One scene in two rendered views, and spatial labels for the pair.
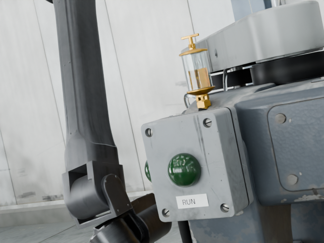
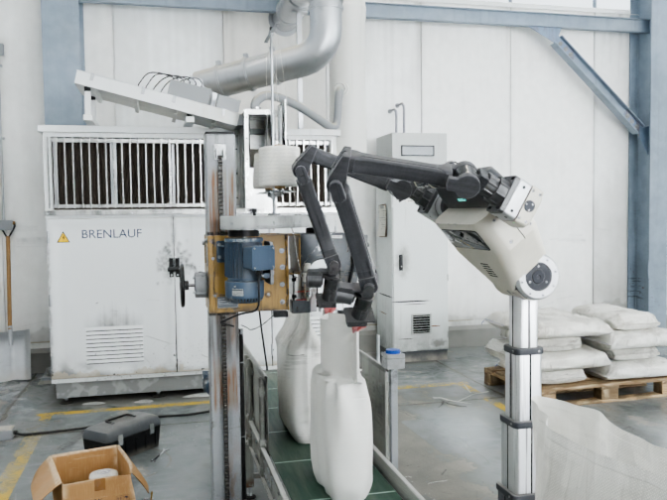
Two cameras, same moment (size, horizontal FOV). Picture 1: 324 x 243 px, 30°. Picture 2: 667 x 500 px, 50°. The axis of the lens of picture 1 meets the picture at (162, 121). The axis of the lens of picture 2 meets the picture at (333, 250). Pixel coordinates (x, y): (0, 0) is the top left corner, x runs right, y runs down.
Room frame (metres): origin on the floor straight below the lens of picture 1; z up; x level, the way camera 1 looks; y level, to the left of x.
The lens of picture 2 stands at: (2.74, 2.06, 1.42)
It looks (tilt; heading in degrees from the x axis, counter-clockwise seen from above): 3 degrees down; 226
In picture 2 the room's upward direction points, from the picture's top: 1 degrees counter-clockwise
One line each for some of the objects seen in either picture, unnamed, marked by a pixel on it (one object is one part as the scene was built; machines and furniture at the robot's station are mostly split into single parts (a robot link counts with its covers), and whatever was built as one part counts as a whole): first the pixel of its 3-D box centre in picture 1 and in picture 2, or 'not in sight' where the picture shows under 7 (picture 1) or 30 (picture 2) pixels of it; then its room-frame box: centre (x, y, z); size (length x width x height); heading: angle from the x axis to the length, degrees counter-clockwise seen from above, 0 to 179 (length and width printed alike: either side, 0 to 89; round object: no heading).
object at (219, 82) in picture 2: not in sight; (185, 87); (-0.26, -2.57, 2.38); 1.53 x 0.53 x 0.61; 149
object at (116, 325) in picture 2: not in sight; (196, 258); (-0.66, -3.08, 1.05); 2.28 x 1.16 x 2.09; 149
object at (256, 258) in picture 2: not in sight; (258, 260); (1.07, -0.04, 1.25); 0.10 x 0.08 x 0.12; 174
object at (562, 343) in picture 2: not in sight; (539, 336); (-2.24, -0.74, 0.44); 0.66 x 0.42 x 0.14; 53
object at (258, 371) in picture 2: not in sight; (250, 393); (0.60, -0.72, 0.53); 1.05 x 0.02 x 0.41; 59
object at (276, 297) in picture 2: not in sight; (244, 271); (0.91, -0.34, 1.18); 0.34 x 0.25 x 0.31; 149
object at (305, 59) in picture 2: not in sight; (291, 53); (-1.28, -2.51, 2.77); 1.85 x 0.55 x 1.37; 59
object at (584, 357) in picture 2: not in sight; (559, 356); (-2.17, -0.54, 0.32); 0.66 x 0.43 x 0.15; 151
